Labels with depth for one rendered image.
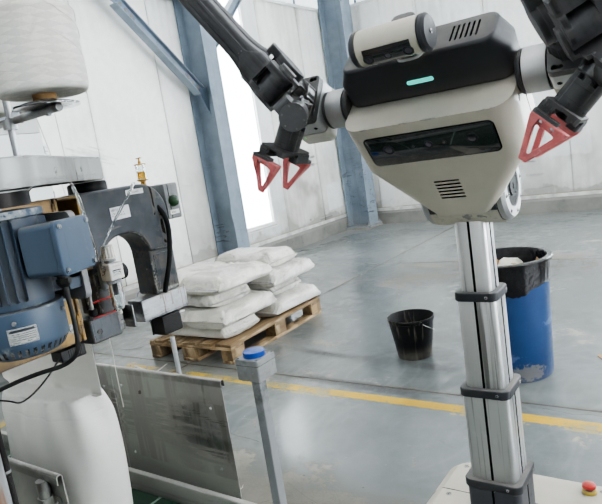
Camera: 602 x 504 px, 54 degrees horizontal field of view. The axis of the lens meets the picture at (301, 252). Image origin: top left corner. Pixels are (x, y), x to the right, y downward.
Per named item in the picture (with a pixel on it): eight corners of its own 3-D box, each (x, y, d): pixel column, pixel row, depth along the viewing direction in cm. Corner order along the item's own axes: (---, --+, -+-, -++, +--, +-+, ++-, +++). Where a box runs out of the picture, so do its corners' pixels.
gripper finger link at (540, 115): (501, 148, 94) (540, 98, 90) (511, 146, 100) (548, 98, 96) (535, 174, 93) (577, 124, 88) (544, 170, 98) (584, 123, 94)
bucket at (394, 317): (446, 348, 376) (441, 309, 372) (428, 365, 352) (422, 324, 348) (403, 345, 393) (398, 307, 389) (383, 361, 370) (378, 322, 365)
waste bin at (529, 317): (571, 355, 334) (562, 244, 323) (551, 392, 293) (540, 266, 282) (487, 350, 362) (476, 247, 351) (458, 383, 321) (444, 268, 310)
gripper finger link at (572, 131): (511, 146, 100) (548, 98, 96) (520, 143, 106) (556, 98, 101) (544, 170, 98) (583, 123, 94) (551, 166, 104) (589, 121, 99)
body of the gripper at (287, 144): (258, 150, 125) (267, 116, 122) (285, 150, 133) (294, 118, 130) (282, 161, 122) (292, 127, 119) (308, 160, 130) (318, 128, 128)
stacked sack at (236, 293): (255, 297, 438) (252, 278, 436) (212, 313, 408) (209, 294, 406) (199, 293, 482) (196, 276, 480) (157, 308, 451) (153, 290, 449)
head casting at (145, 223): (182, 286, 151) (160, 171, 146) (102, 315, 131) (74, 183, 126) (109, 285, 168) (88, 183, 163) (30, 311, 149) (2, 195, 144)
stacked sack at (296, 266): (319, 270, 500) (317, 253, 498) (271, 292, 446) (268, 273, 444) (279, 270, 526) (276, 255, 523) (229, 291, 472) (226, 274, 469)
